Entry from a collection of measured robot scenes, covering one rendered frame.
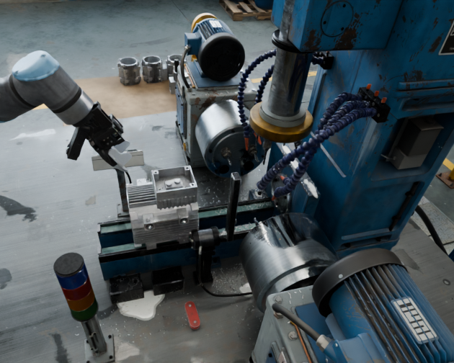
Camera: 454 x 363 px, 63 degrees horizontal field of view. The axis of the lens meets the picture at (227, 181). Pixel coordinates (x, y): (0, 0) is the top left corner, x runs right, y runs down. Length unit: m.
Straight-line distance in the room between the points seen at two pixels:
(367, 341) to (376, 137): 0.54
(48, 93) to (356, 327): 0.80
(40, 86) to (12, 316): 0.71
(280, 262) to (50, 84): 0.67
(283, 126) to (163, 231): 0.46
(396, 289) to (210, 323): 0.66
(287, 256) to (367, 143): 0.37
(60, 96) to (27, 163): 0.91
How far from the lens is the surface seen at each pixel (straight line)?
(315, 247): 0.97
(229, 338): 1.20
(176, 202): 1.11
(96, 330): 1.09
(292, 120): 1.02
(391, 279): 0.72
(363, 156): 1.08
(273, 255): 0.95
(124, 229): 1.29
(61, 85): 0.96
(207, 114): 1.42
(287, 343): 0.82
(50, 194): 1.65
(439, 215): 2.43
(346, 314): 0.72
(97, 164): 1.33
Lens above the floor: 1.89
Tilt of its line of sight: 42 degrees down
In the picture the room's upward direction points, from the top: 6 degrees clockwise
